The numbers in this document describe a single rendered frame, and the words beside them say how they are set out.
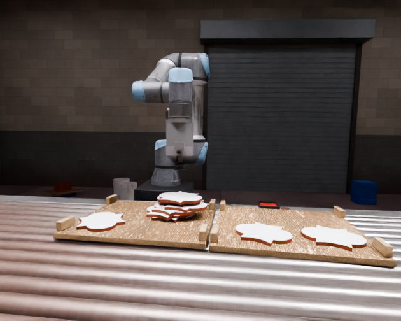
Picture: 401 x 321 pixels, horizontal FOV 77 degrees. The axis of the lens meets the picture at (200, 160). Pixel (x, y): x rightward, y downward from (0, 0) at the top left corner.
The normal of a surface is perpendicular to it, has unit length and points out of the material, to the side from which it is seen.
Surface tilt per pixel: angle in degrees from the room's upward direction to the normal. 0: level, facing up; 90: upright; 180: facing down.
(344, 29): 90
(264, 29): 90
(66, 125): 90
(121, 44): 90
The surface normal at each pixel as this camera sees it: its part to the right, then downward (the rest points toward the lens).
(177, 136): 0.00, 0.10
